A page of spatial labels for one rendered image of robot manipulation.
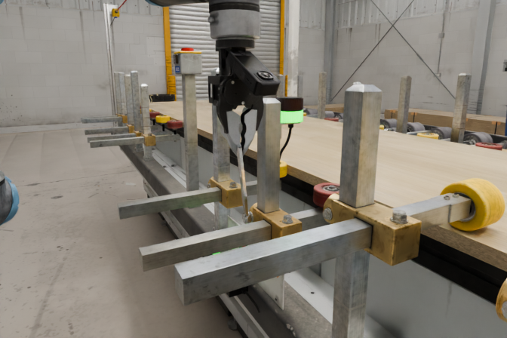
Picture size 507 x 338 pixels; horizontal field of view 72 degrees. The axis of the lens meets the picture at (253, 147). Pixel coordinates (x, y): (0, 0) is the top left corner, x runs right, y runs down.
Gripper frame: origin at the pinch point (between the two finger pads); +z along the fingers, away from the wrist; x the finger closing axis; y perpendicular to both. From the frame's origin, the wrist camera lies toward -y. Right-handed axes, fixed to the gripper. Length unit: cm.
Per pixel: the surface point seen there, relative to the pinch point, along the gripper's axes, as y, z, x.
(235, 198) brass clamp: 18.7, 16.9, -7.2
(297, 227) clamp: -6.3, 14.9, -8.8
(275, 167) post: 1.0, 4.5, -8.2
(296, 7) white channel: 133, -53, -105
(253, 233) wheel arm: -2.8, 15.8, -0.9
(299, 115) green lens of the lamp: -0.1, -6.0, -12.9
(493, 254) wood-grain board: -32.7, 12.0, -25.3
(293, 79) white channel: 133, -9, -104
